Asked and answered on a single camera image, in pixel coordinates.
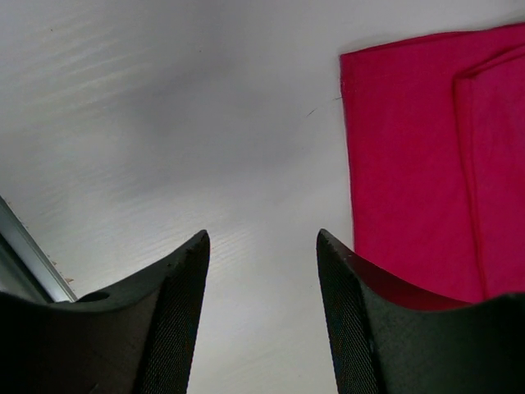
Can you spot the aluminium front rail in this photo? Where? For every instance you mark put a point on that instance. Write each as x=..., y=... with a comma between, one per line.
x=37, y=269

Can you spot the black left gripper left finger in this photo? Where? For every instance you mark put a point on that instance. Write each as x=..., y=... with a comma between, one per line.
x=135, y=336

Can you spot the pink t shirt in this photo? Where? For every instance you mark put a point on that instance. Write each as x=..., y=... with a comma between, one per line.
x=435, y=133

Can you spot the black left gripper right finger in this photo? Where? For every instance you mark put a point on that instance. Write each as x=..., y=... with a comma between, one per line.
x=389, y=336

